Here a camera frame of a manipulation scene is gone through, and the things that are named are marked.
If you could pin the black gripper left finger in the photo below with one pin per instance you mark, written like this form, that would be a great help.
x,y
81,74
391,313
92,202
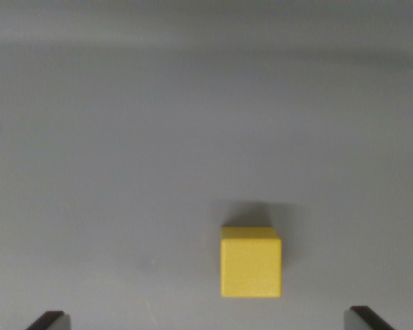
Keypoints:
x,y
51,321

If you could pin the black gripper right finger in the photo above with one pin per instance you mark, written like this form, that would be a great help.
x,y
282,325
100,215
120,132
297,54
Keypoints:
x,y
363,319

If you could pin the yellow wooden cube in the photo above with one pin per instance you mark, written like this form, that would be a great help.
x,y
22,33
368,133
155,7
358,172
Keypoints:
x,y
250,266

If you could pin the grey plastic bin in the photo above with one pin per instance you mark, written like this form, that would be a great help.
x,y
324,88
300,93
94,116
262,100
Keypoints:
x,y
158,103

